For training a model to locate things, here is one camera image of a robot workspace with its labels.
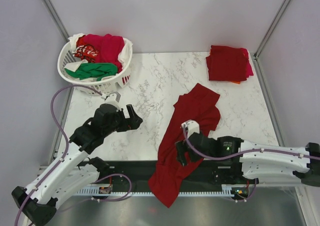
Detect dark red t shirt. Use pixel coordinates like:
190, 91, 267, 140
148, 83, 221, 208

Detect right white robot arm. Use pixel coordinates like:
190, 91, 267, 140
175, 133, 320, 187

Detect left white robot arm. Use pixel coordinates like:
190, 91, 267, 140
11, 103, 143, 226

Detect green shirt in basket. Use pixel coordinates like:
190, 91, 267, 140
64, 62, 118, 81

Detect red printed shirt in basket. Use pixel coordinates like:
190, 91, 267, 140
73, 36, 99, 63

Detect white laundry basket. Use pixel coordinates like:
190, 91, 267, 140
57, 33, 133, 93

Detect white shirt in basket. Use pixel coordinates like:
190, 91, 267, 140
68, 33, 133, 70

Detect folded dark red shirt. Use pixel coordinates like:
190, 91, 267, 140
205, 45, 247, 82

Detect folded pink shirt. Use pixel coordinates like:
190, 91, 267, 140
243, 49, 254, 78

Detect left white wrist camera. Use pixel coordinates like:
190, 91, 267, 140
101, 92, 121, 110

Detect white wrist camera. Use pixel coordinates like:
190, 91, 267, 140
101, 92, 121, 110
181, 120, 200, 137

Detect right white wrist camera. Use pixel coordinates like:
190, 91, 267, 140
181, 120, 200, 137

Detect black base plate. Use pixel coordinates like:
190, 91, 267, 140
79, 158, 259, 194

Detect slotted cable duct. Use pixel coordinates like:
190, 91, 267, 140
74, 185, 235, 197

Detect aluminium rail bars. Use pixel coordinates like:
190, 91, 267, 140
34, 165, 308, 188

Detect right aluminium table rail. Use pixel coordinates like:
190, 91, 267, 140
251, 53, 289, 147

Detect left aluminium frame post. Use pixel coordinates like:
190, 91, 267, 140
42, 0, 69, 41

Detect aluminium frame post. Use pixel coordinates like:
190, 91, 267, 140
253, 0, 292, 59
42, 0, 69, 41

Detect right aluminium frame post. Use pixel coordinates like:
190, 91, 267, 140
253, 0, 292, 59

